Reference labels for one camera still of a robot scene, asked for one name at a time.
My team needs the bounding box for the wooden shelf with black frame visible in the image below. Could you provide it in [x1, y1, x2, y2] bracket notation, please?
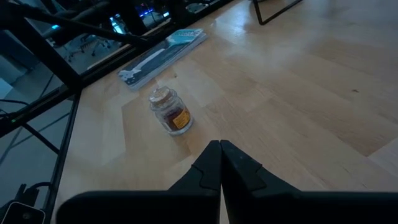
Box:
[252, 0, 304, 26]

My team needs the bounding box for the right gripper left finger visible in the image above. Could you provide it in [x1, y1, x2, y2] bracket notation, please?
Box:
[169, 139, 222, 192]

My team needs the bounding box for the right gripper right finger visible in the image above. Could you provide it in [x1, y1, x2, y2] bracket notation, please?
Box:
[220, 139, 302, 193]

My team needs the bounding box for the small cork-stoppered glass jar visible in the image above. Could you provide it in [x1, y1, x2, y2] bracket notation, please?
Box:
[148, 86, 193, 137]

